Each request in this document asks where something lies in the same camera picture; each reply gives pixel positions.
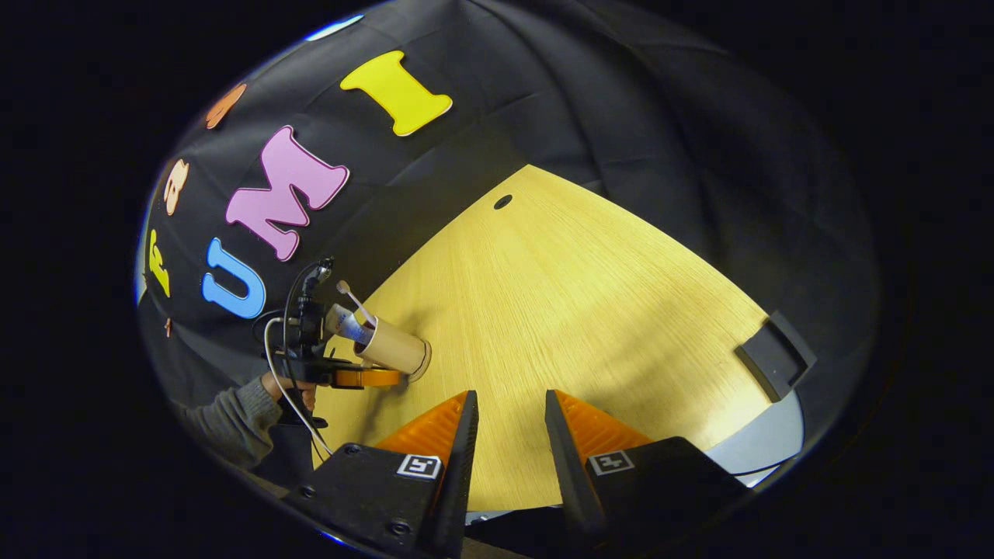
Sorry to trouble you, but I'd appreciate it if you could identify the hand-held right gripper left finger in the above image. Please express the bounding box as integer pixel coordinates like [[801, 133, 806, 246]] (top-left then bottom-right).
[[283, 390, 480, 559]]

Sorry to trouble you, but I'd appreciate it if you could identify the wooden desktop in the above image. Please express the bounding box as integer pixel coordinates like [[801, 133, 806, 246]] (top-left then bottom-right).
[[311, 165, 777, 513]]

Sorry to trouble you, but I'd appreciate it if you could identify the black backdrop cloth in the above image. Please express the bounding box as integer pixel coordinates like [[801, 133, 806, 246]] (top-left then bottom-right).
[[136, 0, 882, 467]]

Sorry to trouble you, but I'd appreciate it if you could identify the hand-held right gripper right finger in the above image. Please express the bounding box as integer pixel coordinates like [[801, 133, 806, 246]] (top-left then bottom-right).
[[544, 390, 750, 536]]

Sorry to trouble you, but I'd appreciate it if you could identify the white cable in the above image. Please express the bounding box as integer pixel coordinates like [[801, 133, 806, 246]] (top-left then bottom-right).
[[263, 316, 335, 459]]

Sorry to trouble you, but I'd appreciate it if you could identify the black desk edge bracket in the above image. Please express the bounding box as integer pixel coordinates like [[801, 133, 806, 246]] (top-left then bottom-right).
[[734, 311, 818, 403]]

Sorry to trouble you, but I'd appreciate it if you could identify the beige cup with wooden handle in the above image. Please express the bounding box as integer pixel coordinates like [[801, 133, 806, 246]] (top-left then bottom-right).
[[353, 314, 433, 383]]

